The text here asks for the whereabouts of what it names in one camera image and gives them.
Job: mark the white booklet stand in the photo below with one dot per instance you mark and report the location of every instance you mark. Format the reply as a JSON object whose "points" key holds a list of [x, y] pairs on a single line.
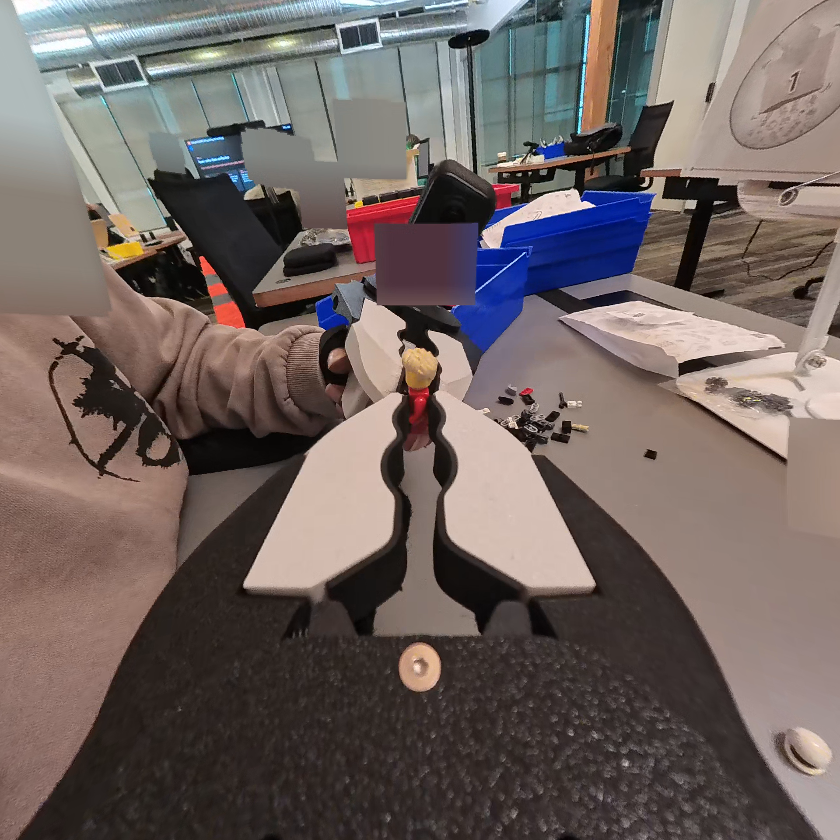
{"points": [[761, 197]]}

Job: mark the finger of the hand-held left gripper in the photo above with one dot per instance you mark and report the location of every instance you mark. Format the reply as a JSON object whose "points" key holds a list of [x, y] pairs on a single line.
{"points": [[374, 358], [451, 367]]}

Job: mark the yellow bin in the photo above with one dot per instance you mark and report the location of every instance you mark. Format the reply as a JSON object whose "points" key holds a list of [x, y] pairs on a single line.
{"points": [[124, 250]]}

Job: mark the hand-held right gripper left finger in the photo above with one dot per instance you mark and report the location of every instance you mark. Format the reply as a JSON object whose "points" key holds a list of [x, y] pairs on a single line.
{"points": [[321, 518]]}

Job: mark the person's left hand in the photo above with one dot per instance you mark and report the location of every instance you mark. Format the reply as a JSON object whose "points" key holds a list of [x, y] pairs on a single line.
{"points": [[336, 367]]}

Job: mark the red toy minifigure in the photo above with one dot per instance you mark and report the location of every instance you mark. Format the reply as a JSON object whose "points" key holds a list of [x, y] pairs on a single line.
{"points": [[418, 413]]}

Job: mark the white air vent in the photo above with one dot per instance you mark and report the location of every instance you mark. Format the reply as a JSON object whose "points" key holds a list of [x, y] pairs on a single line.
{"points": [[118, 72], [359, 36]]}

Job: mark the grey side table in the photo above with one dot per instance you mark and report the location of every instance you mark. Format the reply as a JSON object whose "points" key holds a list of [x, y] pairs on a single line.
{"points": [[289, 283]]}

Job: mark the yellow minifigure head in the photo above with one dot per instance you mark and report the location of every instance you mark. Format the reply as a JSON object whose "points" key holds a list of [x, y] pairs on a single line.
{"points": [[418, 364]]}

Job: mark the black cloth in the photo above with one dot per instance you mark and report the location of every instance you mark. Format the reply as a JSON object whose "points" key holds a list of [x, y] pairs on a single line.
{"points": [[249, 453]]}

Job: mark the instruction booklet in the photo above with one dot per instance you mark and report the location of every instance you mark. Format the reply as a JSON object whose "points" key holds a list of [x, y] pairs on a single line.
{"points": [[774, 79]]}

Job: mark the wooden background desk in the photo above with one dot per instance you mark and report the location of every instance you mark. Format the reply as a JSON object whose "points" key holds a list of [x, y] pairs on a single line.
{"points": [[558, 163]]}

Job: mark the white paper sheets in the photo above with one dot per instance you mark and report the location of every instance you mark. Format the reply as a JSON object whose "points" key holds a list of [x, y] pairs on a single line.
{"points": [[531, 213]]}

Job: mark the printed white paper bag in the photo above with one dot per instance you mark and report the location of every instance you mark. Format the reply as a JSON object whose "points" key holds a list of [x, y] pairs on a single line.
{"points": [[656, 334]]}

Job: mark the red plastic bin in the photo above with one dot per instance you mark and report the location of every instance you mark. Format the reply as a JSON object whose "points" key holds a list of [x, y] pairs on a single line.
{"points": [[359, 239]]}

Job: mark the pile of small bricks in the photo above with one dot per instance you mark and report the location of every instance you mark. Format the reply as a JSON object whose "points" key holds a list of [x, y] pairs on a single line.
{"points": [[535, 423]]}

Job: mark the black zip case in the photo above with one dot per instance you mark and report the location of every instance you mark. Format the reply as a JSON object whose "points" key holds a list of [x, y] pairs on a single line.
{"points": [[308, 259]]}

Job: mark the beige hoodie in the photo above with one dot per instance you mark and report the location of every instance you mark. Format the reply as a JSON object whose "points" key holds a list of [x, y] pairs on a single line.
{"points": [[65, 525]]}

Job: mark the black office chair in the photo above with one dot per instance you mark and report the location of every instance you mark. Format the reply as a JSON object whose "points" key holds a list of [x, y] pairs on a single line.
{"points": [[653, 138], [210, 243]]}

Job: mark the wide blue plastic bin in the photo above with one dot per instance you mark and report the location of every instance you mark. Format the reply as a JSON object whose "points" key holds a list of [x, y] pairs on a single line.
{"points": [[590, 249]]}

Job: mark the metal air duct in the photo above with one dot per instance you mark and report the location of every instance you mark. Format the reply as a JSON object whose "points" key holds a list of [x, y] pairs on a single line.
{"points": [[197, 39]]}

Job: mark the white toy helmet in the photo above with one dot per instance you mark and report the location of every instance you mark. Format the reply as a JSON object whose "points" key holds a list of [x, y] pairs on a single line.
{"points": [[808, 748]]}

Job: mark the wooden column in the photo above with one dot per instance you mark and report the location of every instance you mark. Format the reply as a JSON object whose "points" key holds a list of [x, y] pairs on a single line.
{"points": [[600, 65]]}

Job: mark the computer monitor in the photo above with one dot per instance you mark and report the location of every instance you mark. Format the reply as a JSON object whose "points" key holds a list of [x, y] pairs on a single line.
{"points": [[216, 154]]}

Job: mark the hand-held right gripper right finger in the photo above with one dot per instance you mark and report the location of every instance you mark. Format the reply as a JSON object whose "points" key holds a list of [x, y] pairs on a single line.
{"points": [[518, 525]]}

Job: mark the person's left forearm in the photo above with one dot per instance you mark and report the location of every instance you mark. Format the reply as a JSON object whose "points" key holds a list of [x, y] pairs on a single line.
{"points": [[216, 374]]}

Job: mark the clear bag of black parts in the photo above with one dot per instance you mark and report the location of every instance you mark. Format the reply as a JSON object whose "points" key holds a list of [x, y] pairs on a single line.
{"points": [[735, 407]]}

